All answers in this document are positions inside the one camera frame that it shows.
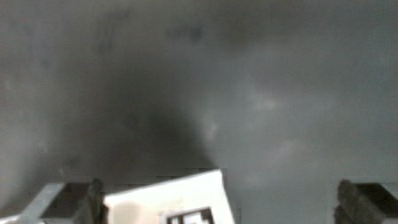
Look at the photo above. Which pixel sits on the white drawer tray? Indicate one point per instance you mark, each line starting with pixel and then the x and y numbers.
pixel 181 201

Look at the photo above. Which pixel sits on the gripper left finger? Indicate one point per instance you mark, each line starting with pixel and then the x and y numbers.
pixel 66 204

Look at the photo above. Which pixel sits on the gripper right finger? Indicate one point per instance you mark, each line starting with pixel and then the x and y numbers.
pixel 366 203

